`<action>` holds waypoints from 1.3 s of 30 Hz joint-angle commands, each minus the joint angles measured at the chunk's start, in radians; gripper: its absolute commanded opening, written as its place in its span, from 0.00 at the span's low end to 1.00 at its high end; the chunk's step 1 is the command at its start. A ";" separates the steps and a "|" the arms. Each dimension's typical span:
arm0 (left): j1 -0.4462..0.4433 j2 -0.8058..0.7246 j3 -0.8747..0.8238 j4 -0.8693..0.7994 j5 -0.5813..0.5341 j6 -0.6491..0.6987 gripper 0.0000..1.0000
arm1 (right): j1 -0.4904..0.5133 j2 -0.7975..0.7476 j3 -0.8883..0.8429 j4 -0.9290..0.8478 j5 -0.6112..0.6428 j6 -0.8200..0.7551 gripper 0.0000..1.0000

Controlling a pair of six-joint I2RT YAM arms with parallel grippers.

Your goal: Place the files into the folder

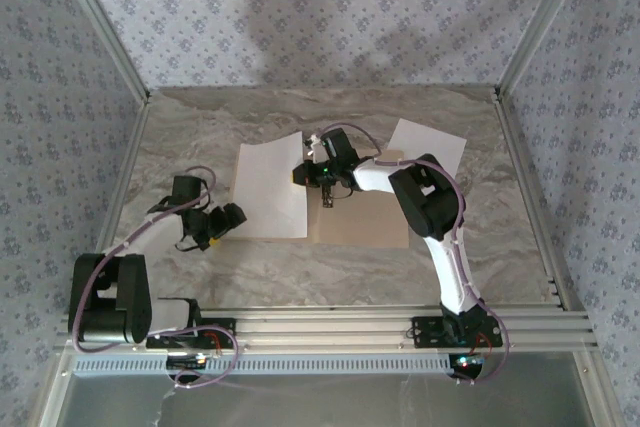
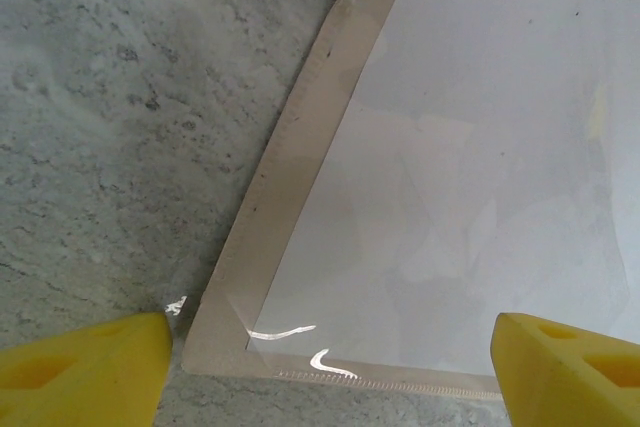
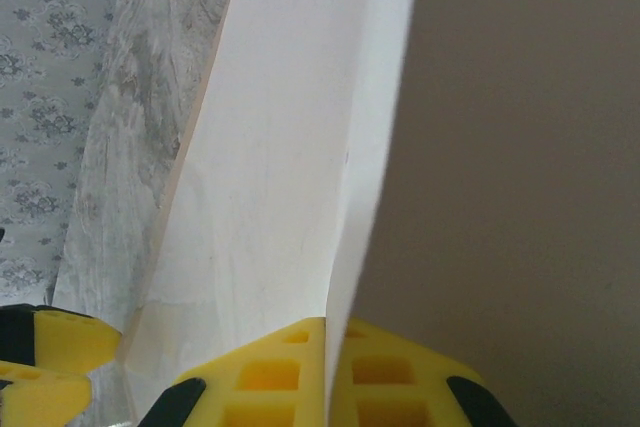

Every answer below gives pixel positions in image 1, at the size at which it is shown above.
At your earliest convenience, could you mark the white paper sheet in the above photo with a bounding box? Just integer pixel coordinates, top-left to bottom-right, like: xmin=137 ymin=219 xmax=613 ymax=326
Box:
xmin=230 ymin=131 xmax=309 ymax=241
xmin=385 ymin=118 xmax=468 ymax=183

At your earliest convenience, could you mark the brown cardboard folder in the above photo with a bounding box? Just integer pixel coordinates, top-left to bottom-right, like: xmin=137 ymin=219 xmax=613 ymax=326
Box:
xmin=230 ymin=146 xmax=412 ymax=250

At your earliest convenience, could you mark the small circuit board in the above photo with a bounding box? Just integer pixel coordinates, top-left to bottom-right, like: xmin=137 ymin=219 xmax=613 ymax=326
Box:
xmin=448 ymin=354 xmax=490 ymax=369
xmin=166 ymin=354 xmax=210 ymax=369

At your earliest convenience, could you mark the grey metal panel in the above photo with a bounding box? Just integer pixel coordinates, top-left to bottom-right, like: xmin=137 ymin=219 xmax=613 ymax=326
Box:
xmin=64 ymin=374 xmax=596 ymax=427

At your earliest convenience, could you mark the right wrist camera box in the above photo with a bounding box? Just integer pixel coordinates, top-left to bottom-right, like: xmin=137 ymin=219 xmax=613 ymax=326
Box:
xmin=304 ymin=129 xmax=359 ymax=164

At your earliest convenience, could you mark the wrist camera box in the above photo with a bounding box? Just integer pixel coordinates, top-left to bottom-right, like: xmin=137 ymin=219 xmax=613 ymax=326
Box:
xmin=304 ymin=129 xmax=359 ymax=164
xmin=169 ymin=175 xmax=203 ymax=202

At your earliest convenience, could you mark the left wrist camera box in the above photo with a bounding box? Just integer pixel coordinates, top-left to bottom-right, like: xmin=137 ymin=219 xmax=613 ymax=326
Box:
xmin=169 ymin=175 xmax=203 ymax=202

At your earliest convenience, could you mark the left aluminium side rail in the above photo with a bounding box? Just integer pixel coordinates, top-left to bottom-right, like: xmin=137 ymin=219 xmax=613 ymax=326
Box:
xmin=74 ymin=94 xmax=154 ymax=316

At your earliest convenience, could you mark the aluminium side rail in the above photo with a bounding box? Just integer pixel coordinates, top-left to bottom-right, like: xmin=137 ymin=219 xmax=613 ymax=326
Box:
xmin=492 ymin=94 xmax=584 ymax=313
xmin=74 ymin=94 xmax=154 ymax=316

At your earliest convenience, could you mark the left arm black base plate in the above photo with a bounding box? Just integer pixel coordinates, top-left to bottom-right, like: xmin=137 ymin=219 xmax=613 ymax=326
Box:
xmin=145 ymin=316 xmax=237 ymax=349

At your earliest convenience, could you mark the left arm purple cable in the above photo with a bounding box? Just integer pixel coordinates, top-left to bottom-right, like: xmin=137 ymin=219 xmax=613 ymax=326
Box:
xmin=72 ymin=165 xmax=240 ymax=391

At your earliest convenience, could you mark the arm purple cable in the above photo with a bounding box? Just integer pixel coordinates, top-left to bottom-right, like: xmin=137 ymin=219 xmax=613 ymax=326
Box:
xmin=319 ymin=122 xmax=511 ymax=387
xmin=72 ymin=165 xmax=240 ymax=391

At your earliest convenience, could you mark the wide aluminium frame rail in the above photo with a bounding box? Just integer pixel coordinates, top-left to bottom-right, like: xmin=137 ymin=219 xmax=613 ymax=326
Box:
xmin=54 ymin=304 xmax=599 ymax=354

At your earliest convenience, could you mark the grey slotted cable duct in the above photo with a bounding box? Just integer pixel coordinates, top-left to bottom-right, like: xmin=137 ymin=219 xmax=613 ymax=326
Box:
xmin=72 ymin=352 xmax=454 ymax=377

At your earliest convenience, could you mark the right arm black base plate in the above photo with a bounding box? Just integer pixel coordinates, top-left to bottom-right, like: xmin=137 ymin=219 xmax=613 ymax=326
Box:
xmin=410 ymin=315 xmax=504 ymax=349

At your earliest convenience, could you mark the right aluminium side rail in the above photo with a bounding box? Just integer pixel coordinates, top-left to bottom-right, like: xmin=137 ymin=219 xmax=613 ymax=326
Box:
xmin=492 ymin=94 xmax=584 ymax=313

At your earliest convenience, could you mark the left aluminium frame post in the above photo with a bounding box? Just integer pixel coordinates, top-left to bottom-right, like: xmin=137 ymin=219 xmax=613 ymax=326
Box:
xmin=48 ymin=0 xmax=152 ymax=103

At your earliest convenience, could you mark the aluminium frame post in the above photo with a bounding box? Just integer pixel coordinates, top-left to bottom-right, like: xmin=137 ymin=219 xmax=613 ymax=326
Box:
xmin=493 ymin=0 xmax=599 ymax=103
xmin=48 ymin=0 xmax=152 ymax=103

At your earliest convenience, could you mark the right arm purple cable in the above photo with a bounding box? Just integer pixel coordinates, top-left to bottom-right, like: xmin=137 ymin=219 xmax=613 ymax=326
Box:
xmin=319 ymin=122 xmax=511 ymax=387

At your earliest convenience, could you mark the right aluminium frame post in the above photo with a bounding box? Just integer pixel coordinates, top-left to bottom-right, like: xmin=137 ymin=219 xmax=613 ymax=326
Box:
xmin=493 ymin=0 xmax=599 ymax=103

